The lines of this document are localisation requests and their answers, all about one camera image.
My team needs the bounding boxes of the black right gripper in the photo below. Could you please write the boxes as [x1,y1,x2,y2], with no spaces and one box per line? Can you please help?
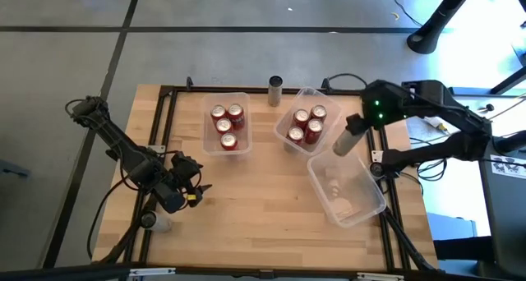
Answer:
[347,79,410,136]

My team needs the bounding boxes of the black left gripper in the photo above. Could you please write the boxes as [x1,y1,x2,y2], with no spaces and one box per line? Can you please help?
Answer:
[154,151,214,213]

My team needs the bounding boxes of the white can black top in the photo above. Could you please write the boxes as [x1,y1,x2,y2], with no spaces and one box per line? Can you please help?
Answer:
[368,161,385,179]
[267,75,284,108]
[139,210,173,234]
[331,122,369,158]

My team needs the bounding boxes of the clear plastic bin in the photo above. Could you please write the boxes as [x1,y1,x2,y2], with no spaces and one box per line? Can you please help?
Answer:
[273,86,343,157]
[307,149,388,229]
[201,91,253,157]

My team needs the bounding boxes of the red can blue label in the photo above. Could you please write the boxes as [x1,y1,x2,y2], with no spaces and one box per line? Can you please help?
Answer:
[227,103,247,131]
[210,104,228,124]
[215,117,233,137]
[219,131,239,151]

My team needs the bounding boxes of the black stand leg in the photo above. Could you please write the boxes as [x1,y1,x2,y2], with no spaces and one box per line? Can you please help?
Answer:
[406,0,480,55]

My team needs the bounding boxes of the grey blue floor box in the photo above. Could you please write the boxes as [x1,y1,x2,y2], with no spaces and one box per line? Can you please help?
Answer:
[427,213,478,239]

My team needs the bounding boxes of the black desk foot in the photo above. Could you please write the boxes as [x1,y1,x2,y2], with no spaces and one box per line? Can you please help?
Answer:
[450,65,526,97]

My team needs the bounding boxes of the white marker tag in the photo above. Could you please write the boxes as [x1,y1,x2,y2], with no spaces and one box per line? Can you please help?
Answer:
[489,154,526,179]

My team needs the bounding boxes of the black case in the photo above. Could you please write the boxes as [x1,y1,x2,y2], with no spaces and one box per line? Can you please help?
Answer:
[474,129,526,279]

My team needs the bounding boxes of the grey floor object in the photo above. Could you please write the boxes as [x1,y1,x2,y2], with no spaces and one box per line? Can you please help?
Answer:
[0,159,30,177]

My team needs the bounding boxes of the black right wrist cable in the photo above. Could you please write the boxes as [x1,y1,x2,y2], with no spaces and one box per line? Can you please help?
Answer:
[326,71,370,90]

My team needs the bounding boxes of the black floor cables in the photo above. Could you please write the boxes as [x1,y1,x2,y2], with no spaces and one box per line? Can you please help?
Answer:
[410,136,449,182]

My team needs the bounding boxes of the white metal bracket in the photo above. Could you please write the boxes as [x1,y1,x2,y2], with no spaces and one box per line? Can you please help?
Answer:
[129,267,177,279]
[356,272,406,281]

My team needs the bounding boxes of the thick black base cable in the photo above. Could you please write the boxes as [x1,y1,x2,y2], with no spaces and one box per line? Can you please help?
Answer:
[100,190,164,265]
[377,177,441,274]

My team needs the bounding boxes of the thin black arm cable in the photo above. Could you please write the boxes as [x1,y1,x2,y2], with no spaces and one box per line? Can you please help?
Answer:
[86,168,139,260]

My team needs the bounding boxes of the black metal table frame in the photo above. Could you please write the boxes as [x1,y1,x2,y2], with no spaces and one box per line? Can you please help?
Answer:
[122,76,441,280]

